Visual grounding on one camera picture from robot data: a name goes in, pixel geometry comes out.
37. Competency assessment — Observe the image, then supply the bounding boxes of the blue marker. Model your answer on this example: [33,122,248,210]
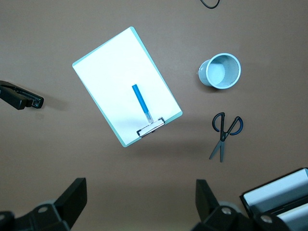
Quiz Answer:
[131,83,153,124]

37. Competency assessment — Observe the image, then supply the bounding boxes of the black cable loop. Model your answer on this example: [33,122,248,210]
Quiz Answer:
[200,0,221,10]

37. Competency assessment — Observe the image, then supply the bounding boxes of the light green clipboard with paper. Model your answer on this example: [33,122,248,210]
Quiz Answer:
[72,26,183,148]

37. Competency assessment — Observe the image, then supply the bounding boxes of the black stacked paper tray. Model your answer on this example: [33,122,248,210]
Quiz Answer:
[239,167,308,231]

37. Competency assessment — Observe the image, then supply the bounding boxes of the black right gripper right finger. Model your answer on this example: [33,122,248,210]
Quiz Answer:
[195,179,293,231]

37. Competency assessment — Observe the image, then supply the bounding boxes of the light blue mesh pen cup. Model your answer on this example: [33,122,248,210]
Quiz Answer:
[196,53,242,90]

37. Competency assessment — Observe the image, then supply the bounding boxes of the black scissors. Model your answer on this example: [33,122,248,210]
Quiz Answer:
[208,112,244,163]

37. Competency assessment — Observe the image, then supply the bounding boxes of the black stapler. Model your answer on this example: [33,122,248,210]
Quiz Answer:
[0,80,45,111]

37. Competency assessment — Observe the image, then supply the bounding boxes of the white paper stack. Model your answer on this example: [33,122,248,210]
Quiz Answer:
[243,169,308,213]

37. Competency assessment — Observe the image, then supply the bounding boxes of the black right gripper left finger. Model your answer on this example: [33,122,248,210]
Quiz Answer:
[0,177,87,231]

